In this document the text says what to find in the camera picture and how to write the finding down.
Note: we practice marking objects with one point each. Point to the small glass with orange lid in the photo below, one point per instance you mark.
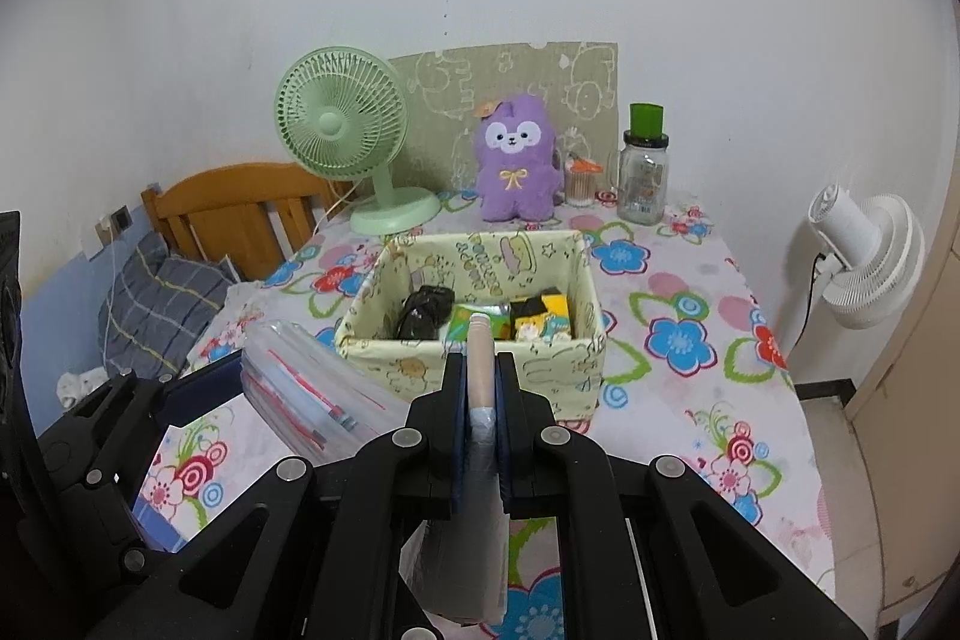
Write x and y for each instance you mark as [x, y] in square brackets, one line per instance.
[581, 183]

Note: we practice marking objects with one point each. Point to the clear zip bags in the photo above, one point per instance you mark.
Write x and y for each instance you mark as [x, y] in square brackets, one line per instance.
[315, 385]

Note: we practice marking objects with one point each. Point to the purple plush toy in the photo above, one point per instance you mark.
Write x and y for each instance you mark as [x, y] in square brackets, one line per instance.
[517, 168]

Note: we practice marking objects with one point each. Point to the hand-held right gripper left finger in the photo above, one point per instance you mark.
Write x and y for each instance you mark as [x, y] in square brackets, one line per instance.
[459, 452]

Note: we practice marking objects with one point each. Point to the glass jar with green lid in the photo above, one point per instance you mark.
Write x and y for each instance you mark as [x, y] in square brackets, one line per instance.
[641, 183]

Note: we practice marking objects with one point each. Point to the black cloth bundle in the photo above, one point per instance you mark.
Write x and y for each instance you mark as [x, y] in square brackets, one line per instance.
[424, 314]

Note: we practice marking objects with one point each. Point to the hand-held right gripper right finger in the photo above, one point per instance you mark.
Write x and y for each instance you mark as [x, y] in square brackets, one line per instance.
[504, 460]

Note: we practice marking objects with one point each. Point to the beige printed cardboard panel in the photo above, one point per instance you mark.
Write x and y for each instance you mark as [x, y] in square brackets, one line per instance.
[450, 78]

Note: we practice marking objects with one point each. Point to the wooden bed headboard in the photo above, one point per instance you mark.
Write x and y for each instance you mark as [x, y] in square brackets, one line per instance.
[225, 212]

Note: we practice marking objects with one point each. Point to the white crumpled cloth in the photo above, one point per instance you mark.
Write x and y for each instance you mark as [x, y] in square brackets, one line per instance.
[79, 385]

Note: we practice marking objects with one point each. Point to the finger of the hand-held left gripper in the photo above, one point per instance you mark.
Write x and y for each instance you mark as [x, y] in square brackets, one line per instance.
[202, 377]

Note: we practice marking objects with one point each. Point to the wall power socket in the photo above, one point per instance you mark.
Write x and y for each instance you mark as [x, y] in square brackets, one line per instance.
[116, 220]

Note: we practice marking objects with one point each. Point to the green desk fan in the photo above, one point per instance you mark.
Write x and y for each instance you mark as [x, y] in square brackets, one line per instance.
[337, 123]

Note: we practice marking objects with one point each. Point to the beige wooden cabinet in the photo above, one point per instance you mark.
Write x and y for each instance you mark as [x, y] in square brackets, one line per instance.
[915, 422]

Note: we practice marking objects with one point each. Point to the grey plaid pillow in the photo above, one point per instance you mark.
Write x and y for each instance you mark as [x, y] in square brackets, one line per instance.
[165, 302]

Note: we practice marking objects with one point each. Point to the yellow printed fabric storage box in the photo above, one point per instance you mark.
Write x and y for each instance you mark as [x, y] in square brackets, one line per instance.
[420, 377]

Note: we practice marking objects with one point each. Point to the white circulating fan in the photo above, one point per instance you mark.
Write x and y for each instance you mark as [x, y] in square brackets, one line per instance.
[870, 257]

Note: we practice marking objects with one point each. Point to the green printed packet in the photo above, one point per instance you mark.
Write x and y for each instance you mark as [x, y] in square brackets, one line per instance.
[461, 329]

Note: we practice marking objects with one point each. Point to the yellow snack packet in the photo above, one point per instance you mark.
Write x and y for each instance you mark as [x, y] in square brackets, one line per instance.
[544, 314]

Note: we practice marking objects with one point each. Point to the blue bedsheet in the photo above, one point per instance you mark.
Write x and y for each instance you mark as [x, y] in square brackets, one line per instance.
[154, 524]

